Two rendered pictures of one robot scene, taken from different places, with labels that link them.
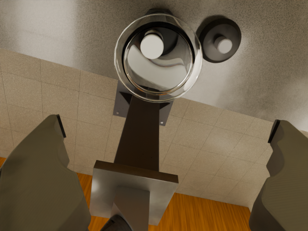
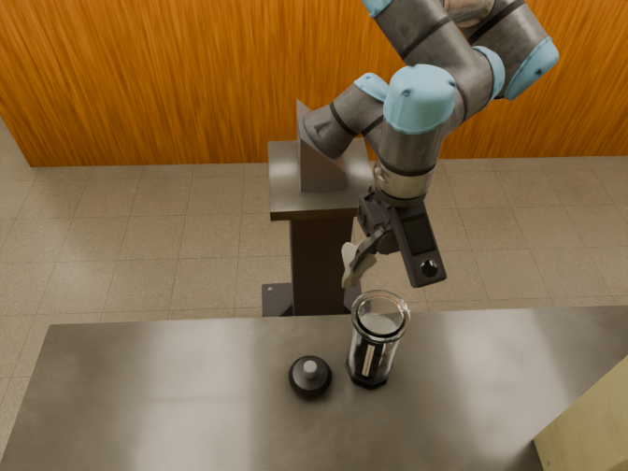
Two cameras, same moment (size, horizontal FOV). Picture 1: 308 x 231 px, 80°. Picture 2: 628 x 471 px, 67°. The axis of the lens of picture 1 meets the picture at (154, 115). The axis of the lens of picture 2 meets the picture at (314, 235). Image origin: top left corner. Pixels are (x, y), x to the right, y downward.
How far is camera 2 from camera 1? 0.67 m
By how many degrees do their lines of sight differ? 13
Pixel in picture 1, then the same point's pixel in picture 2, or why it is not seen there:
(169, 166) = (226, 212)
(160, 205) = (278, 175)
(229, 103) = (261, 324)
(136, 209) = (316, 170)
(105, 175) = not seen: hidden behind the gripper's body
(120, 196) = (338, 179)
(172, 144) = (235, 255)
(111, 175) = (355, 201)
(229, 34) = (306, 382)
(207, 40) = (324, 371)
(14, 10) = (501, 344)
